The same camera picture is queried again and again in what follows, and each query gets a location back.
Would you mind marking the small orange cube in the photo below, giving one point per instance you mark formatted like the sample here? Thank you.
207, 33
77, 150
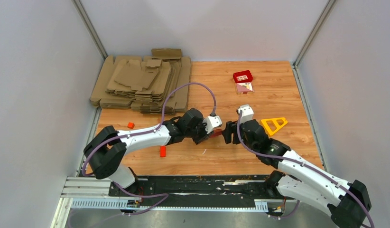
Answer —
131, 125

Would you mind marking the stack of flat cardboard boxes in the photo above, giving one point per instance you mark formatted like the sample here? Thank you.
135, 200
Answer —
144, 84

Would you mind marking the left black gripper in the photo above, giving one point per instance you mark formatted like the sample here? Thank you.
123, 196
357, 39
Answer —
205, 136

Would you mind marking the red toy brick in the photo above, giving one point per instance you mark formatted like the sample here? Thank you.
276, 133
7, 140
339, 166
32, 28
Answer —
243, 76

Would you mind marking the small red block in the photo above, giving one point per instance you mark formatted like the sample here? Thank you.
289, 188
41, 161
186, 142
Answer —
162, 151

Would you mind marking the yellow triangular plastic piece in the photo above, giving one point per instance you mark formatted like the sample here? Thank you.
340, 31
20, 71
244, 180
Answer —
273, 125

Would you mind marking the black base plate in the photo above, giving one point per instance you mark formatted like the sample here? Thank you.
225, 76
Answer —
252, 186

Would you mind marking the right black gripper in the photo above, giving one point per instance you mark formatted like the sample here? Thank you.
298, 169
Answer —
231, 128

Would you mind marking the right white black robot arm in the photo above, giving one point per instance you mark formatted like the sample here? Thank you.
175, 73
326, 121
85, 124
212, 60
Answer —
348, 204

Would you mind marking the red paper box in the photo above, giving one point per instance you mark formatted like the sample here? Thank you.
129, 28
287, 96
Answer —
216, 133

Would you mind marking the clear card box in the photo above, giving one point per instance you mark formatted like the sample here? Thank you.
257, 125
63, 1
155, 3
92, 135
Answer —
244, 88

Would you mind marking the aluminium frame rail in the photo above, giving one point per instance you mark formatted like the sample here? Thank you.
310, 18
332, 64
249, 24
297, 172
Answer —
90, 193

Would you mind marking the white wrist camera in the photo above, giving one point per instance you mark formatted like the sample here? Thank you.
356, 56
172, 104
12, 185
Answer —
246, 113
212, 122

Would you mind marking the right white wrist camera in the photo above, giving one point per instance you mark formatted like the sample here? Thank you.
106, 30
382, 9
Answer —
246, 113

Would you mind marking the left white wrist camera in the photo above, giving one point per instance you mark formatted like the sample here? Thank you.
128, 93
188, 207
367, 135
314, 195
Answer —
212, 122

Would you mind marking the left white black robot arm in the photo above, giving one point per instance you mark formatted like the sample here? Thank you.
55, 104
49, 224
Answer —
105, 151

